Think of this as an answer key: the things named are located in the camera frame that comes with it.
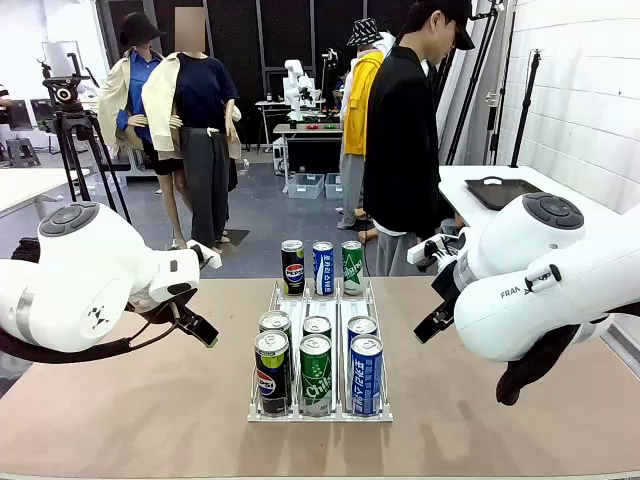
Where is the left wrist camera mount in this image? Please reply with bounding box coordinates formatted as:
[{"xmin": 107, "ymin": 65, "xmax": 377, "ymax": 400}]
[{"xmin": 186, "ymin": 239, "xmax": 223, "ymax": 272}]

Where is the clear acrylic can rack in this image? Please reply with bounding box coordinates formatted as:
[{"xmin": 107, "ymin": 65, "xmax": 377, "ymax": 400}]
[{"xmin": 246, "ymin": 278, "xmax": 394, "ymax": 424}]

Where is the black Pepsi can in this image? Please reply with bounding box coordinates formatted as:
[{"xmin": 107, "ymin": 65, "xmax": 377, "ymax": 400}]
[
  {"xmin": 258, "ymin": 310, "xmax": 293, "ymax": 342},
  {"xmin": 254, "ymin": 330, "xmax": 293, "ymax": 417},
  {"xmin": 280, "ymin": 239, "xmax": 306, "ymax": 297}
]

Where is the person in black jacket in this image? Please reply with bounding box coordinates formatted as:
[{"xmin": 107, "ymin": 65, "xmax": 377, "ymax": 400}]
[{"xmin": 362, "ymin": 0, "xmax": 476, "ymax": 278}]

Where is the black stand pole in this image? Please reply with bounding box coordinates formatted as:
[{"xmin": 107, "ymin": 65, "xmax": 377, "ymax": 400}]
[
  {"xmin": 483, "ymin": 9, "xmax": 518, "ymax": 167},
  {"xmin": 444, "ymin": 4, "xmax": 502, "ymax": 167}
]

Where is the green Chilsung cider can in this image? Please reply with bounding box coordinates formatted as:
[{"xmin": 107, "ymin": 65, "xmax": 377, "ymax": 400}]
[
  {"xmin": 341, "ymin": 240, "xmax": 365, "ymax": 296},
  {"xmin": 299, "ymin": 333, "xmax": 334, "ymax": 418},
  {"xmin": 302, "ymin": 315, "xmax": 333, "ymax": 342}
]

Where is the mannequin in white hoodie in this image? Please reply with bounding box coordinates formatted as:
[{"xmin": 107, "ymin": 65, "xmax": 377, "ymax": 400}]
[{"xmin": 372, "ymin": 30, "xmax": 400, "ymax": 57}]

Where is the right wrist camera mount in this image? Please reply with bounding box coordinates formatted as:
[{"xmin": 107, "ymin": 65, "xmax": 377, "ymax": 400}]
[{"xmin": 406, "ymin": 234, "xmax": 452, "ymax": 274}]

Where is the mannequin yellow jacket bucket hat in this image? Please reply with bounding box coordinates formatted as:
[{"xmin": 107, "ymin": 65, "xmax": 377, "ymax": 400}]
[{"xmin": 336, "ymin": 18, "xmax": 397, "ymax": 232}]

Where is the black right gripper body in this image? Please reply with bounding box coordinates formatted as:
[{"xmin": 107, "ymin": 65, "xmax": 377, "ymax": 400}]
[{"xmin": 430, "ymin": 272, "xmax": 459, "ymax": 321}]

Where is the dark brown plastic tray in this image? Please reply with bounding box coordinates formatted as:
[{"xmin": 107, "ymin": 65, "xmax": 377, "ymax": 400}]
[{"xmin": 464, "ymin": 175, "xmax": 545, "ymax": 212}]

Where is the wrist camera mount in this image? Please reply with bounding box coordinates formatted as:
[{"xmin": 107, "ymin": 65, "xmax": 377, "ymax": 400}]
[
  {"xmin": 186, "ymin": 239, "xmax": 223, "ymax": 272},
  {"xmin": 406, "ymin": 234, "xmax": 452, "ymax": 274}
]

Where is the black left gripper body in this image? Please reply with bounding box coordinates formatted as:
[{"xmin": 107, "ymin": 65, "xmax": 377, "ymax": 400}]
[{"xmin": 173, "ymin": 299, "xmax": 203, "ymax": 332}]

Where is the blue Pocari Sweat can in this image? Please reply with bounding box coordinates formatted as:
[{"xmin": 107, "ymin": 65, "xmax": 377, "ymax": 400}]
[
  {"xmin": 312, "ymin": 241, "xmax": 336, "ymax": 297},
  {"xmin": 349, "ymin": 334, "xmax": 385, "ymax": 418},
  {"xmin": 346, "ymin": 315, "xmax": 379, "ymax": 347}
]

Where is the white board panel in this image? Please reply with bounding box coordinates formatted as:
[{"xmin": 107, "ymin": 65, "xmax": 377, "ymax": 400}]
[{"xmin": 41, "ymin": 40, "xmax": 82, "ymax": 77}]

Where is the grey step stool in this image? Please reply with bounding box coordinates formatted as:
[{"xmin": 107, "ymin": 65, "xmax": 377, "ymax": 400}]
[{"xmin": 5, "ymin": 138, "xmax": 42, "ymax": 169}]

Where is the mannequin navy tee cream jacket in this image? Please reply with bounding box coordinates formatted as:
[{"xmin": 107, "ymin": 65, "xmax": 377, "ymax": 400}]
[{"xmin": 141, "ymin": 6, "xmax": 245, "ymax": 257}]

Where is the clear plastic storage bin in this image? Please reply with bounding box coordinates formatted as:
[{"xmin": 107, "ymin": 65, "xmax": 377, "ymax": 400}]
[
  {"xmin": 286, "ymin": 171, "xmax": 326, "ymax": 201},
  {"xmin": 324, "ymin": 171, "xmax": 345, "ymax": 201}
]

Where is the black baseball cap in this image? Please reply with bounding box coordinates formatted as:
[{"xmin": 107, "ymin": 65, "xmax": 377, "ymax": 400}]
[{"xmin": 403, "ymin": 0, "xmax": 476, "ymax": 52}]

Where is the mannequin black hat blue shirt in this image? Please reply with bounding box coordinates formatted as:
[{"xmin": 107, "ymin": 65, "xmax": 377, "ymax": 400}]
[{"xmin": 96, "ymin": 11, "xmax": 167, "ymax": 197}]

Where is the background work table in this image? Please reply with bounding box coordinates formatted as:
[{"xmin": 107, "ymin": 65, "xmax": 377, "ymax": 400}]
[{"xmin": 272, "ymin": 123, "xmax": 347, "ymax": 194}]

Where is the black video camera tripod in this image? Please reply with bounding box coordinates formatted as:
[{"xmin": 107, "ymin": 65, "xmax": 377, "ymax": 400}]
[{"xmin": 36, "ymin": 51, "xmax": 133, "ymax": 227}]

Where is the black light stand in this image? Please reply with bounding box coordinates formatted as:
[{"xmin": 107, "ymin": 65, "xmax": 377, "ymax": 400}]
[{"xmin": 509, "ymin": 48, "xmax": 545, "ymax": 169}]

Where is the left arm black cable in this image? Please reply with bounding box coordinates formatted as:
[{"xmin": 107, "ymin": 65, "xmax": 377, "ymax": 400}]
[{"xmin": 0, "ymin": 299, "xmax": 182, "ymax": 365}]

